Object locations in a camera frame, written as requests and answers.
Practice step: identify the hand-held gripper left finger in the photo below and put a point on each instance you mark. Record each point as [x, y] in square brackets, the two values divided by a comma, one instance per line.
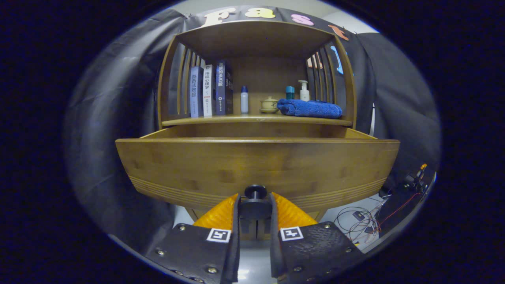
[235, 236]

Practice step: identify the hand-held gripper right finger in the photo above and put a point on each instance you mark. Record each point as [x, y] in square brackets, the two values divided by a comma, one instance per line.
[274, 236]

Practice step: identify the black drawer knob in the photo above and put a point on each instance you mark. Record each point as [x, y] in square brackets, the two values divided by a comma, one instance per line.
[255, 208]

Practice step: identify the wooden drawer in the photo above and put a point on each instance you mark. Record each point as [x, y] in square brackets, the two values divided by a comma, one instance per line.
[197, 169]

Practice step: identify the wooden cabinet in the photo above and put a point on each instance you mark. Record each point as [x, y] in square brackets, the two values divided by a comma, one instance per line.
[268, 75]

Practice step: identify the lidded ceramic teacup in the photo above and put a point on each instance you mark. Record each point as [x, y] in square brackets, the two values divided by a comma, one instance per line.
[269, 105]

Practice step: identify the folded blue towel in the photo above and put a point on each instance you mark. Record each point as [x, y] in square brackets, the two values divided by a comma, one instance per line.
[311, 108]

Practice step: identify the small white blue-capped bottle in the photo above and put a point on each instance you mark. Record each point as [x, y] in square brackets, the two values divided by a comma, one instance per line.
[244, 102]

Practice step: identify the teal bottle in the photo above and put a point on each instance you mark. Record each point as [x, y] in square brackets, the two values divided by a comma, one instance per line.
[290, 92]

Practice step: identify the white pump bottle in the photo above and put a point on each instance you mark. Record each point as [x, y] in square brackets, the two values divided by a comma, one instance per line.
[304, 94]

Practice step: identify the white book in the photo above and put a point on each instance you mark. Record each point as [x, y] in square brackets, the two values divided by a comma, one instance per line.
[209, 90]

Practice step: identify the dark blue book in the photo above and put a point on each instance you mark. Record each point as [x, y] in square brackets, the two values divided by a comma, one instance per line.
[224, 88]

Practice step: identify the light blue book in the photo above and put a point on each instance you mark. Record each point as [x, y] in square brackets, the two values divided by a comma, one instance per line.
[196, 92]

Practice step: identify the white stand pole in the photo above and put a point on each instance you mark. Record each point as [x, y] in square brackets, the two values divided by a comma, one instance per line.
[373, 118]

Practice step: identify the black backdrop cloth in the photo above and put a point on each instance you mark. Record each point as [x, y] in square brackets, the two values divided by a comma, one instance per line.
[118, 98]

